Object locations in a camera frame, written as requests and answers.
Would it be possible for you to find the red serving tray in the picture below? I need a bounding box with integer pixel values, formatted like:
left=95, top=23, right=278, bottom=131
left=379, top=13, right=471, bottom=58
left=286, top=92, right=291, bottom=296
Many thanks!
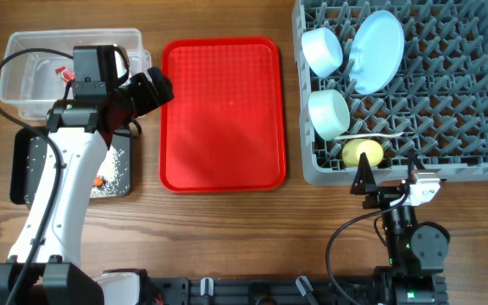
left=158, top=36, right=286, bottom=193

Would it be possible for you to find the red snack wrapper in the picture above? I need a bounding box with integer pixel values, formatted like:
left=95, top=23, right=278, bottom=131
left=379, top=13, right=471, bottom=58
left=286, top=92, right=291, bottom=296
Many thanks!
left=55, top=66, right=75, bottom=84

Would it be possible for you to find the orange carrot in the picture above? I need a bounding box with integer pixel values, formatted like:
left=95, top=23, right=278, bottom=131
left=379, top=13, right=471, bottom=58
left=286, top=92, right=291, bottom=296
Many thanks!
left=93, top=177, right=104, bottom=186

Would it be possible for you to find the white plastic spoon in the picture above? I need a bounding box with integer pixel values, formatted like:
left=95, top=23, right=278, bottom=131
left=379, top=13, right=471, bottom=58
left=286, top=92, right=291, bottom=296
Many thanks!
left=332, top=132, right=404, bottom=141

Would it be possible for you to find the white rice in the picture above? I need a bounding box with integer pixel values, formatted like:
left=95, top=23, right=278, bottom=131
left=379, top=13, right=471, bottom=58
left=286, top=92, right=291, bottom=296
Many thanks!
left=23, top=134, right=129, bottom=203

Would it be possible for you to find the yellow plastic cup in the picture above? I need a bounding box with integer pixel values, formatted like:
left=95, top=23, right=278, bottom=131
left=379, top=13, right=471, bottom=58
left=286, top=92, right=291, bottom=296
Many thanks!
left=342, top=139, right=384, bottom=167

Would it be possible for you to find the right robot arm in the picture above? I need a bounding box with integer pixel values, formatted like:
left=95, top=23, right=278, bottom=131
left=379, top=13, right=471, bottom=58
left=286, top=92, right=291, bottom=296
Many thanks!
left=350, top=152, right=451, bottom=304

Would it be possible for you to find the light blue plate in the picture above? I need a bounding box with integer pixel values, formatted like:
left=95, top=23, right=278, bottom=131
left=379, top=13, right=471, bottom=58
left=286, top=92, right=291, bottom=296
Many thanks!
left=349, top=10, right=404, bottom=95

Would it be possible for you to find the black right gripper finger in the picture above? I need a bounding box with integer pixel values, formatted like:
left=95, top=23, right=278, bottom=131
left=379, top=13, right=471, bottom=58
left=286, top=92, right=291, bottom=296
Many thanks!
left=350, top=152, right=376, bottom=195
left=408, top=152, right=417, bottom=180

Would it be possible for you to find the light blue bowl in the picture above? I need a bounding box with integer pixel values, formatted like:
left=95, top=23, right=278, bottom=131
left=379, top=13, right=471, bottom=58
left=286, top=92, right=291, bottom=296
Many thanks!
left=301, top=27, right=343, bottom=78

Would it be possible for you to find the grey dishwasher rack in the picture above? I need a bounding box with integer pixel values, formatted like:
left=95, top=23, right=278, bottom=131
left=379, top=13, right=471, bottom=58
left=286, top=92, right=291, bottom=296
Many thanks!
left=291, top=1, right=488, bottom=186

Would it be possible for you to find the black waste tray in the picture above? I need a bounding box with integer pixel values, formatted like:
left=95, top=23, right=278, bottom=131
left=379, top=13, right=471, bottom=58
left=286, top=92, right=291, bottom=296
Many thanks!
left=9, top=126, right=133, bottom=206

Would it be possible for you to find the green bowl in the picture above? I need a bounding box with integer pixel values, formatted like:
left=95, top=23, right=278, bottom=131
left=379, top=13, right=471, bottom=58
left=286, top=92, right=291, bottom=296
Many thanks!
left=308, top=89, right=350, bottom=141

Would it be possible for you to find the clear plastic waste bin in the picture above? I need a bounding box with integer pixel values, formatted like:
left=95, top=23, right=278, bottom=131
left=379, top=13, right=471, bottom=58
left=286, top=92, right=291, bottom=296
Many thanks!
left=0, top=28, right=152, bottom=120

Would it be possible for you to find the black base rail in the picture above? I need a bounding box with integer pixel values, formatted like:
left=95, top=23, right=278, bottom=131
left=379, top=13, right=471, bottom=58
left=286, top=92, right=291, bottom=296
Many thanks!
left=150, top=274, right=448, bottom=305

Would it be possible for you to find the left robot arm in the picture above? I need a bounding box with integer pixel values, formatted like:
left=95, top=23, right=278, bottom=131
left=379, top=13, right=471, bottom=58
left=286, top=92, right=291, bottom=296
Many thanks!
left=0, top=45, right=174, bottom=304

